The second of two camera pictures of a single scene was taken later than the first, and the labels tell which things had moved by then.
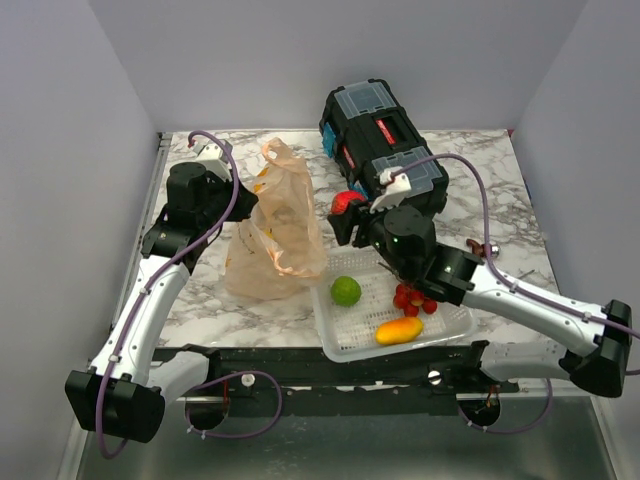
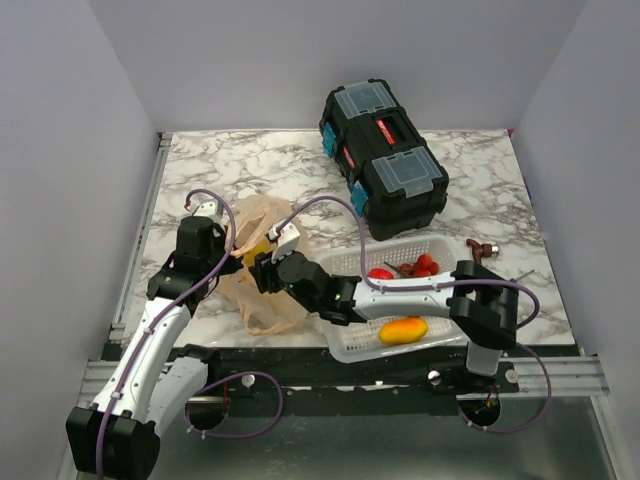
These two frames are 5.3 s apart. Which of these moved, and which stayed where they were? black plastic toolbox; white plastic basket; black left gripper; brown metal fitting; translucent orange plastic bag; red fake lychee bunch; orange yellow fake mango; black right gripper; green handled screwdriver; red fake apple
Moved: black right gripper; black left gripper; red fake lychee bunch; translucent orange plastic bag; red fake apple
Stayed: orange yellow fake mango; brown metal fitting; white plastic basket; green handled screwdriver; black plastic toolbox
